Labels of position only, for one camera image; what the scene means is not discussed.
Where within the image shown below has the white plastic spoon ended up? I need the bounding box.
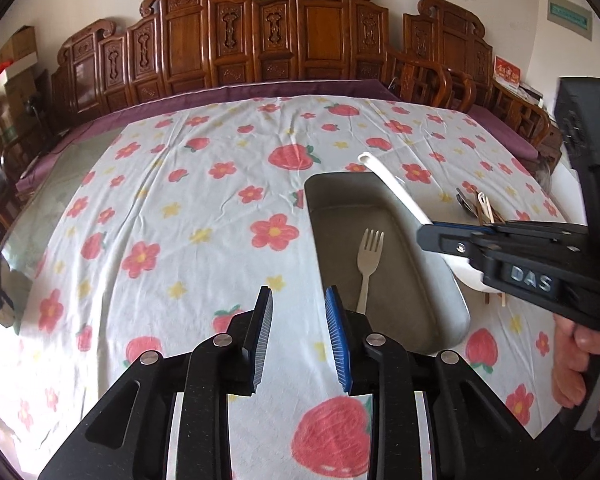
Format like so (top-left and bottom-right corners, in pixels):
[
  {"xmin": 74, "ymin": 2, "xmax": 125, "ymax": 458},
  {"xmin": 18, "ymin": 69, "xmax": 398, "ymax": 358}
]
[{"xmin": 356, "ymin": 151, "xmax": 486, "ymax": 293}]

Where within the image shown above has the purple tablecloth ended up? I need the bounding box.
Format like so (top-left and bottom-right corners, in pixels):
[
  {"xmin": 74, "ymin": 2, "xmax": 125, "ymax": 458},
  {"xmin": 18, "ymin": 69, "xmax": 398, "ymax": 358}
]
[{"xmin": 17, "ymin": 79, "xmax": 538, "ymax": 191}]

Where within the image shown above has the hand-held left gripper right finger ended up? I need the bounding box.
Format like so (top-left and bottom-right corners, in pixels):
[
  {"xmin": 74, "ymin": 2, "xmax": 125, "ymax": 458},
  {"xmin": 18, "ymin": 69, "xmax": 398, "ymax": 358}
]
[{"xmin": 324, "ymin": 286, "xmax": 563, "ymax": 480}]

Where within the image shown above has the red printed box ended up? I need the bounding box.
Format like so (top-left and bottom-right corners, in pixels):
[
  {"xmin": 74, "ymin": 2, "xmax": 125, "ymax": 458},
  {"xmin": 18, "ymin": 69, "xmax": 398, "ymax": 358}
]
[{"xmin": 494, "ymin": 55, "xmax": 523, "ymax": 92}]

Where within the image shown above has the metal tray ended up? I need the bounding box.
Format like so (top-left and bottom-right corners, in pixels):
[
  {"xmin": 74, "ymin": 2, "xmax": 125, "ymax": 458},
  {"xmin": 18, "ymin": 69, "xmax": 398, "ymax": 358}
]
[{"xmin": 304, "ymin": 171, "xmax": 470, "ymax": 353}]

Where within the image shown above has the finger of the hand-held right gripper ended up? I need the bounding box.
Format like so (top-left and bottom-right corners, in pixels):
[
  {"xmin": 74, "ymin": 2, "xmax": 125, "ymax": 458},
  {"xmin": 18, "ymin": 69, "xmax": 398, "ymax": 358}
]
[
  {"xmin": 416, "ymin": 223, "xmax": 487, "ymax": 272},
  {"xmin": 431, "ymin": 219, "xmax": 589, "ymax": 242}
]

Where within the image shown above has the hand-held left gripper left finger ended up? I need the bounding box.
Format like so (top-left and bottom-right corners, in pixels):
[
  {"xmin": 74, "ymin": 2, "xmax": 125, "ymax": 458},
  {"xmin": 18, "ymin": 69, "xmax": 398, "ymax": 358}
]
[{"xmin": 39, "ymin": 286, "xmax": 274, "ymax": 480}]

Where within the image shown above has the white rounded object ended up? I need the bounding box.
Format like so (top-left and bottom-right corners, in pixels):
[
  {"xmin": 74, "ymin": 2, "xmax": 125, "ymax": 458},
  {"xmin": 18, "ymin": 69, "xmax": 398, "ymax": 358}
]
[{"xmin": 530, "ymin": 156, "xmax": 588, "ymax": 222}]

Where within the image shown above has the beige plastic fork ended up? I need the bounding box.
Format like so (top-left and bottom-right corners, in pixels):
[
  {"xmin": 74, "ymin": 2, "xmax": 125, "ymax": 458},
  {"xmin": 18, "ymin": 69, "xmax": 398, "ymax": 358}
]
[{"xmin": 356, "ymin": 228, "xmax": 385, "ymax": 313}]

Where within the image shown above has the large cardboard box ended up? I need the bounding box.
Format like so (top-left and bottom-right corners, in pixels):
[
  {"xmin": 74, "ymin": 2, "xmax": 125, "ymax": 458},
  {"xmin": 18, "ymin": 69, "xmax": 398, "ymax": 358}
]
[{"xmin": 2, "ymin": 67, "xmax": 51, "ymax": 126}]

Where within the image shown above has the person's right hand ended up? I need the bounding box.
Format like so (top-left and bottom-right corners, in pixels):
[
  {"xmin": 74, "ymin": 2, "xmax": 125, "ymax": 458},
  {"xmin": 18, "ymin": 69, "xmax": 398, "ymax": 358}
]
[{"xmin": 551, "ymin": 316, "xmax": 600, "ymax": 415}]

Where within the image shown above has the grey wall panel box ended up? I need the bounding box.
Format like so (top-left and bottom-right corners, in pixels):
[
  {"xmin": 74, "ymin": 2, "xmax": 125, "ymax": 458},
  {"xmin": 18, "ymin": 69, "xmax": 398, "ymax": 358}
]
[{"xmin": 547, "ymin": 0, "xmax": 593, "ymax": 41}]

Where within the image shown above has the white strawberry floral cloth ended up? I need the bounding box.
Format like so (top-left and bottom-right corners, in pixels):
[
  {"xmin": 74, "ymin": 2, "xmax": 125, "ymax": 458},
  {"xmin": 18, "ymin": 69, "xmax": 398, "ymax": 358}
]
[{"xmin": 17, "ymin": 95, "xmax": 576, "ymax": 480}]

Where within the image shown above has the row of carved wooden chairs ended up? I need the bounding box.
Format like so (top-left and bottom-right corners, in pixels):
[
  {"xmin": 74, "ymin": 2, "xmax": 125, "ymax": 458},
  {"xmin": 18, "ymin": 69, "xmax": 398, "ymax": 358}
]
[{"xmin": 0, "ymin": 0, "xmax": 563, "ymax": 221}]

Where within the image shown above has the small cardboard box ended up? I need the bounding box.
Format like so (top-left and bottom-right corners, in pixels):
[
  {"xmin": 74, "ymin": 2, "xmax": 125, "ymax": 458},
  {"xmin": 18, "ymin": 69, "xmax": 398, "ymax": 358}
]
[{"xmin": 0, "ymin": 25, "xmax": 38, "ymax": 68}]

